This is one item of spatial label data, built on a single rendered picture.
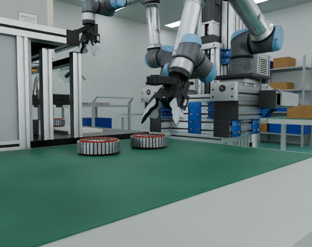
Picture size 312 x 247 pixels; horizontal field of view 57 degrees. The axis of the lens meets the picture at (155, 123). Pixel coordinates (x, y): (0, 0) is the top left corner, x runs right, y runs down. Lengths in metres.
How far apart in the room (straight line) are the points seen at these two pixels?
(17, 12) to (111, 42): 6.87
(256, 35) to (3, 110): 1.10
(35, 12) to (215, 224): 0.94
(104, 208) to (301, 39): 7.57
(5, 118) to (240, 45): 1.13
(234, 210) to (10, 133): 0.70
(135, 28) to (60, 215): 8.23
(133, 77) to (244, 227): 7.94
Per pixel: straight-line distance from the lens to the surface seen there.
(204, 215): 0.34
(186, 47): 1.00
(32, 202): 0.41
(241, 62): 1.54
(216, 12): 1.84
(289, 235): 0.32
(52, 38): 0.96
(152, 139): 0.82
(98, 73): 7.55
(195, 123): 1.64
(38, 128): 1.11
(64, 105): 1.16
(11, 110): 0.91
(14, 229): 0.33
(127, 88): 8.04
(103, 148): 0.72
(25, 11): 1.10
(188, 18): 1.24
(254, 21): 1.40
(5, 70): 0.91
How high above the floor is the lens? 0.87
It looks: 3 degrees down
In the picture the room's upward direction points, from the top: straight up
